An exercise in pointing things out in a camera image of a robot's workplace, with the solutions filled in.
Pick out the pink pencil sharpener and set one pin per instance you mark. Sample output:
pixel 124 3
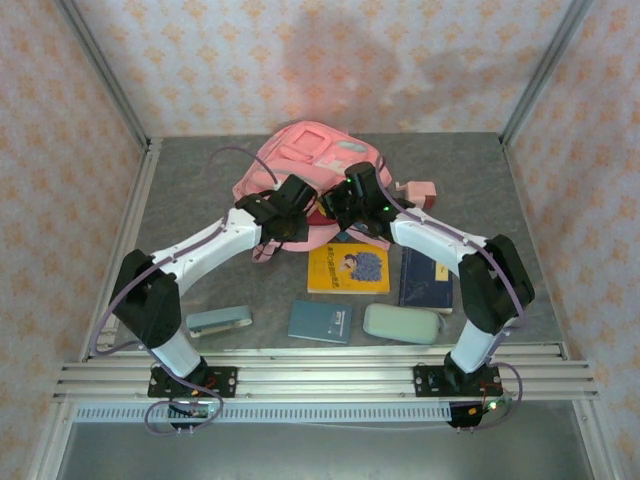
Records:
pixel 420 192

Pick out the aluminium rail frame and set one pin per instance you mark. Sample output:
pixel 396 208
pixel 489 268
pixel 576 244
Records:
pixel 325 380

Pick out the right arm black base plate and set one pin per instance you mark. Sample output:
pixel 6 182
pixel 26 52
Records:
pixel 425 380

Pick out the aluminium corner post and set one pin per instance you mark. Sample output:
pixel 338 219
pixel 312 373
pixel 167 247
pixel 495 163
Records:
pixel 542 75
pixel 108 80

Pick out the small plain teal notebook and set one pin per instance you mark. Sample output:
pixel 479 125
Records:
pixel 361 232

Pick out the blue notebook white print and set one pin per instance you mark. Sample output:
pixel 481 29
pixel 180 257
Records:
pixel 315 320

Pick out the blue grey stapler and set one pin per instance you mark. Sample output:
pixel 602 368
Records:
pixel 220 320

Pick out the aluminium frame leg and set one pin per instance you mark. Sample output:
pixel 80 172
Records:
pixel 600 445
pixel 50 445

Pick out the pale green pencil case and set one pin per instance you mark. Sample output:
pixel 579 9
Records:
pixel 400 324

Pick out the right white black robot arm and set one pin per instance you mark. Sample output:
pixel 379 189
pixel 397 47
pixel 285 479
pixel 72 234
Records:
pixel 435 240

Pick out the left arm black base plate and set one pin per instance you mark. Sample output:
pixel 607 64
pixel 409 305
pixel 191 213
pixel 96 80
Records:
pixel 227 382

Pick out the yellow book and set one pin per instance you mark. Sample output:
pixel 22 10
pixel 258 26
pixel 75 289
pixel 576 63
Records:
pixel 330 270

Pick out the large navy book horse drawing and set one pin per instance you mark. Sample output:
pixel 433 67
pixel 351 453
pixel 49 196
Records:
pixel 425 295

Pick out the aluminium side rail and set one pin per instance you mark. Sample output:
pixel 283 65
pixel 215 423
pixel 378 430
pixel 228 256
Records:
pixel 132 225

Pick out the pink backpack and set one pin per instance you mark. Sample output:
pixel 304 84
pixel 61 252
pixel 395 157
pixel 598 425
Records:
pixel 300 145

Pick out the grey metal lower panel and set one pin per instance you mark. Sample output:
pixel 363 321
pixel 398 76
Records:
pixel 325 450

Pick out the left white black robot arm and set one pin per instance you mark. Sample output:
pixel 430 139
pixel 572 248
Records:
pixel 210 250

